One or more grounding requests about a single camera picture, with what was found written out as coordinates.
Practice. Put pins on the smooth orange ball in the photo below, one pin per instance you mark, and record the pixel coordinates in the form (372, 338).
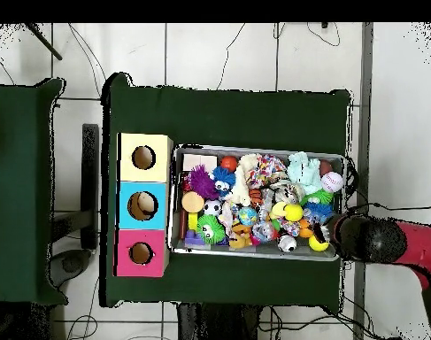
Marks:
(229, 163)

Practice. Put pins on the yellow ball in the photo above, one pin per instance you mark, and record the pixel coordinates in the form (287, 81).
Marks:
(317, 245)

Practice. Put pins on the green spiky ball with eyes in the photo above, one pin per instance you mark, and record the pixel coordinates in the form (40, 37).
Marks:
(210, 229)

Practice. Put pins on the black tripod leg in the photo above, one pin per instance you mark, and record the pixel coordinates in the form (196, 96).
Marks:
(45, 42)

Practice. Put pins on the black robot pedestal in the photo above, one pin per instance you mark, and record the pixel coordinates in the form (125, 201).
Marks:
(218, 326)

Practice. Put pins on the purple spiky ball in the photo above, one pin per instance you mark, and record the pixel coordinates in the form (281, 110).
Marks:
(202, 182)

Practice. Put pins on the black upright stand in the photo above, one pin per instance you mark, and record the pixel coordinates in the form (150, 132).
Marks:
(90, 177)

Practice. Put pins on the white baseball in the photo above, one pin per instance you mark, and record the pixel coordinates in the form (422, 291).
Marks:
(332, 181)

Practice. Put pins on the small soccer ball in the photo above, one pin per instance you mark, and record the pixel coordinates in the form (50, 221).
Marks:
(212, 207)

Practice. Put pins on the grey rounded floor base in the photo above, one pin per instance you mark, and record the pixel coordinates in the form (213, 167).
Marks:
(71, 264)

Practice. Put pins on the dark green table cloth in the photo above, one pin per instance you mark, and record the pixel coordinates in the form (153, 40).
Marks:
(236, 117)

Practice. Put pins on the wooden box with three holes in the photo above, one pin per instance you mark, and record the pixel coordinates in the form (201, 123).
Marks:
(144, 173)

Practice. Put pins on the globe print ball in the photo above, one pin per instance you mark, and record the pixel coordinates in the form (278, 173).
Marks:
(248, 216)

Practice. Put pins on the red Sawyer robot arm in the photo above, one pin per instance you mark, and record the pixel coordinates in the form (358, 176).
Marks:
(370, 241)

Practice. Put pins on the shallow mesh bin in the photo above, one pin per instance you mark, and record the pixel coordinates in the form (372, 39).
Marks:
(261, 252)

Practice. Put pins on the mint green cloth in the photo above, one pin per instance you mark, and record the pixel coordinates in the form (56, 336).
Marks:
(303, 170)

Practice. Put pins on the green covered side table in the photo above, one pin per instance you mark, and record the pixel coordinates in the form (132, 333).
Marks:
(20, 194)

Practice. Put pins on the blue spiky ball with eyes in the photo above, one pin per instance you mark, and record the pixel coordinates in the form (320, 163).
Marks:
(223, 179)

